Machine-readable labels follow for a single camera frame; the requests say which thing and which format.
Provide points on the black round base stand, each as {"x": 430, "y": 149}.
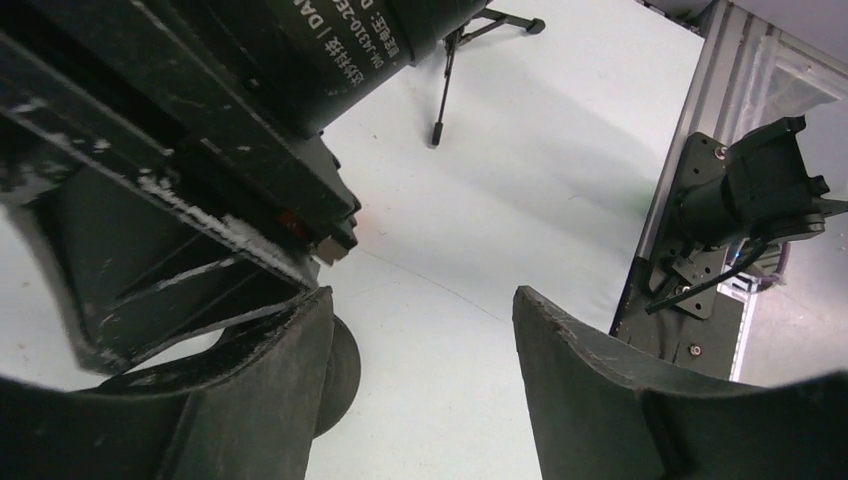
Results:
{"x": 341, "y": 380}

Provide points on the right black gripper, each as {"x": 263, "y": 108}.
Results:
{"x": 116, "y": 246}

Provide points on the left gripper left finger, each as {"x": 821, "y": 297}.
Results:
{"x": 244, "y": 409}

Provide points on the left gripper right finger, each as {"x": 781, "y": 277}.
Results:
{"x": 601, "y": 409}

